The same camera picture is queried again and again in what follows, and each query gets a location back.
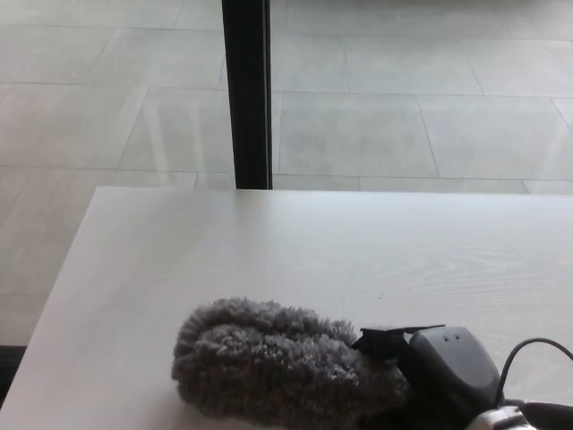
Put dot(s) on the grey fluffy microfibre duster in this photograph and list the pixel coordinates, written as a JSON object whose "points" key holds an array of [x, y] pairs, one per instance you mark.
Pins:
{"points": [[277, 363]]}

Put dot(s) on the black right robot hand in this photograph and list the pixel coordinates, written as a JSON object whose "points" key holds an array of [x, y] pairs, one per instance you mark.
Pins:
{"points": [[443, 376]]}

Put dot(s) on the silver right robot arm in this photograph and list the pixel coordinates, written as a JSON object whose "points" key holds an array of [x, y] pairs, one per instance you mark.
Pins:
{"points": [[499, 418]]}

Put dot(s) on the black vertical window frame post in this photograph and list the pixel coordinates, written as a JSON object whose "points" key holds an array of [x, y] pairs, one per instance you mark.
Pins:
{"points": [[248, 94]]}

